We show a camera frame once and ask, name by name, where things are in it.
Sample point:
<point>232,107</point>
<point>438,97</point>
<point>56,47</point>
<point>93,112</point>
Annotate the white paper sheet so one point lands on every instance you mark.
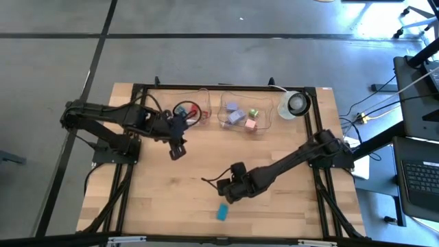
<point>361,168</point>

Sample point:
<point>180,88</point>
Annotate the green cube charger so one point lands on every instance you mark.
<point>253,113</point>

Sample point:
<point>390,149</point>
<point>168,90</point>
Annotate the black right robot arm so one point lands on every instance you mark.
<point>291,159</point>

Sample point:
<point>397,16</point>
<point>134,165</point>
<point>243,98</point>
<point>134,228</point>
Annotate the black keyboard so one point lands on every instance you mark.
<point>422,178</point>

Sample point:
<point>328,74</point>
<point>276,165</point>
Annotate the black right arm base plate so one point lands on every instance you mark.
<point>343,163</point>

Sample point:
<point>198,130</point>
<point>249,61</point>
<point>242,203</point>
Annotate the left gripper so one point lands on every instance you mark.
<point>173,128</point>

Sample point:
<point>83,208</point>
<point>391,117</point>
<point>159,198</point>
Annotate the black frame clamp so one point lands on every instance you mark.
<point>157,81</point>
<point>271,81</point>

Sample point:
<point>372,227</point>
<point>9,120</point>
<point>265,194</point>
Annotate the clear plastic bin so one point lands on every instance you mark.
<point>267,103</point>
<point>205,99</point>

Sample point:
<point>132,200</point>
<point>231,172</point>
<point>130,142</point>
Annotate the grey blue floor stand leg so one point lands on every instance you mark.
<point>10,158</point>

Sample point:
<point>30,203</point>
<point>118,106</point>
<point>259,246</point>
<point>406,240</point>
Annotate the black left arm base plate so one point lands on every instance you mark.
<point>103,158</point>

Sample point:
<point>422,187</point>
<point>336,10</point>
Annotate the pink wall charger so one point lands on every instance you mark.
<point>250,124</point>

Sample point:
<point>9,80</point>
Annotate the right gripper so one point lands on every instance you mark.
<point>247,182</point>

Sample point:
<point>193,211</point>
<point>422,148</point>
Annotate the teal labelled small box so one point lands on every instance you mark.
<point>178,110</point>

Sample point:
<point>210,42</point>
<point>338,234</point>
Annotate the small red box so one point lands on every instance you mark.
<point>194,109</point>
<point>205,115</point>

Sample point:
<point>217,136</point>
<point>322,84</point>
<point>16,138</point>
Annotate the lavender wall charger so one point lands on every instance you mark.
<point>236,117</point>
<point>232,106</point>

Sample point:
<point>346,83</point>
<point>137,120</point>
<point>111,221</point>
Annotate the white office chair base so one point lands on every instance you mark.
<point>398,33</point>

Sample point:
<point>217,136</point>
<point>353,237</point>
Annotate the black aluminium table frame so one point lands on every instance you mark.
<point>240,86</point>

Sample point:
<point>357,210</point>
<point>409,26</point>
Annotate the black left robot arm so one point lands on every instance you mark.
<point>103,113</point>

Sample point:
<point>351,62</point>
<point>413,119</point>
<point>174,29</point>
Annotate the dark grey side desk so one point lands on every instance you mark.
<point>418,151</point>

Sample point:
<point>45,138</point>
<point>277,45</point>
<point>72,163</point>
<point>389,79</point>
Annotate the plain teal small box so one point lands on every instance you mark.
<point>222,212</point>

